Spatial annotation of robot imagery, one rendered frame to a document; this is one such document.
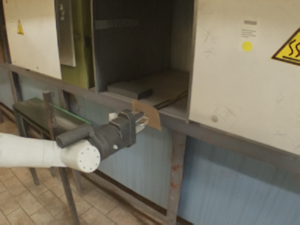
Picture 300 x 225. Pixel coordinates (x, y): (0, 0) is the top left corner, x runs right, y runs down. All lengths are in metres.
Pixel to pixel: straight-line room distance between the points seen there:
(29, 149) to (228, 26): 0.50
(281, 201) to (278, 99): 0.46
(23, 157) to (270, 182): 0.74
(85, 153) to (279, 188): 0.64
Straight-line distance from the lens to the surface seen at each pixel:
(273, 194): 0.85
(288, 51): 0.48
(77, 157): 0.52
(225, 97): 0.53
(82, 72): 1.07
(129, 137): 0.67
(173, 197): 0.99
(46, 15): 1.03
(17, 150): 0.50
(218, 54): 0.51
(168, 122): 0.79
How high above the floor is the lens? 1.19
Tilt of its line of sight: 25 degrees down
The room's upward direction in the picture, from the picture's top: 1 degrees clockwise
